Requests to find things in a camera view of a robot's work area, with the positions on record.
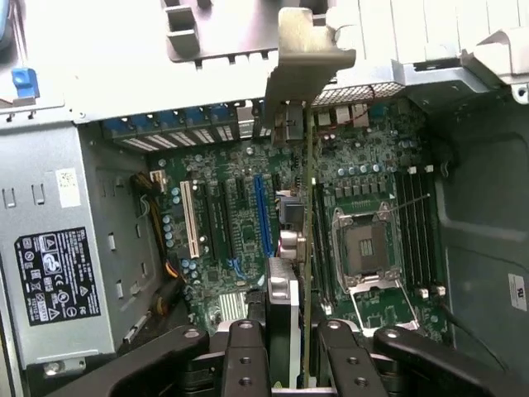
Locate silver chipset heatsink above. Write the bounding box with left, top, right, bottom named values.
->
left=217, top=291, right=250, bottom=324

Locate metal socket cover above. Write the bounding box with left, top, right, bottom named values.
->
left=349, top=275, right=419, bottom=332

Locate green RAM stick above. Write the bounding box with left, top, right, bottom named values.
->
left=312, top=179, right=328, bottom=312

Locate CPU socket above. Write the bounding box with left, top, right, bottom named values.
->
left=331, top=205, right=405, bottom=287

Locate long black expansion slot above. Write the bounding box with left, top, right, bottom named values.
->
left=201, top=181, right=222, bottom=260
left=218, top=179, right=236, bottom=260

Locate black RAM slot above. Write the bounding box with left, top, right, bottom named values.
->
left=394, top=171, right=417, bottom=290
left=412, top=170, right=437, bottom=290
left=403, top=169, right=427, bottom=299
left=421, top=165, right=448, bottom=298

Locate white expansion slot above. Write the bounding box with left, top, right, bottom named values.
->
left=179, top=179, right=203, bottom=260

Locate thin locking lever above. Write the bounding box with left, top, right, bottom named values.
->
left=394, top=192, right=431, bottom=213

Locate green motherboard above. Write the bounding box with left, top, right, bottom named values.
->
left=146, top=98, right=454, bottom=344

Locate white power connector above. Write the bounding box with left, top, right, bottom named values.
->
left=150, top=168, right=169, bottom=194

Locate open black PC case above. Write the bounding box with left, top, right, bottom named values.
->
left=0, top=57, right=529, bottom=397

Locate grey power supply unit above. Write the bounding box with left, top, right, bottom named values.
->
left=0, top=122, right=163, bottom=371

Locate grey parts rack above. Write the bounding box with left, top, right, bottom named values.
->
left=160, top=0, right=344, bottom=65

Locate grey corner fixture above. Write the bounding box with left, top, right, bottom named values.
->
left=462, top=26, right=529, bottom=90

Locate blue case latch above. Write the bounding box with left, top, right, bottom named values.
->
left=11, top=68, right=41, bottom=100

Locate black yellow power cable bundle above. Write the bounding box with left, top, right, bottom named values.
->
left=129, top=171, right=189, bottom=322

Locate red black twisted wire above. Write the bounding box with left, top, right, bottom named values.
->
left=350, top=84, right=376, bottom=126

